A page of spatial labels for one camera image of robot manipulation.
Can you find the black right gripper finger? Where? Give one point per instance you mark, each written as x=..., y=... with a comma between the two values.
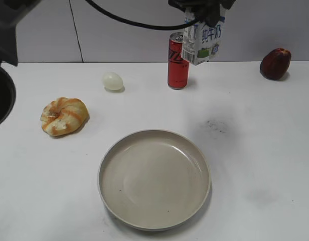
x=180, y=4

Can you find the white blue milk carton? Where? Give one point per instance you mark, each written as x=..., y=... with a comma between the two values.
x=201, y=43

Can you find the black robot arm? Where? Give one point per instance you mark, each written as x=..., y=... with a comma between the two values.
x=11, y=12

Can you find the beige ceramic plate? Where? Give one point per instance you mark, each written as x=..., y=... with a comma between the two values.
x=154, y=180

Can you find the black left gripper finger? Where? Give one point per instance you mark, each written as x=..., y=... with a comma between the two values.
x=208, y=12

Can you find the white egg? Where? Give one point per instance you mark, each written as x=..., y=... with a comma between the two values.
x=112, y=81

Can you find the red soda can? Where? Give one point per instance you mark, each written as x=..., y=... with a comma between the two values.
x=178, y=68

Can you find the dark red apple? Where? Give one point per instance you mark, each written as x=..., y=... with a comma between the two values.
x=275, y=64

